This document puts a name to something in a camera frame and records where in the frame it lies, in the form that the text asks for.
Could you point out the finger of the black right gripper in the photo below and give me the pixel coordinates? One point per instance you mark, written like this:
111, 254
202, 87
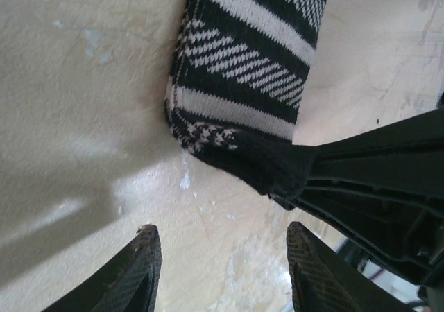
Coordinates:
381, 156
364, 222

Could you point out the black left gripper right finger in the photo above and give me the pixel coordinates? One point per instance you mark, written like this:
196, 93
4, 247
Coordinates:
312, 277

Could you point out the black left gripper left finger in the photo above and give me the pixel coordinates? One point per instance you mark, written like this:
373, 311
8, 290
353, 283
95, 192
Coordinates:
138, 277

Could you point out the black white patterned sock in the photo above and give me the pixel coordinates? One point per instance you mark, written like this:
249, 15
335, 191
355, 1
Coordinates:
236, 66

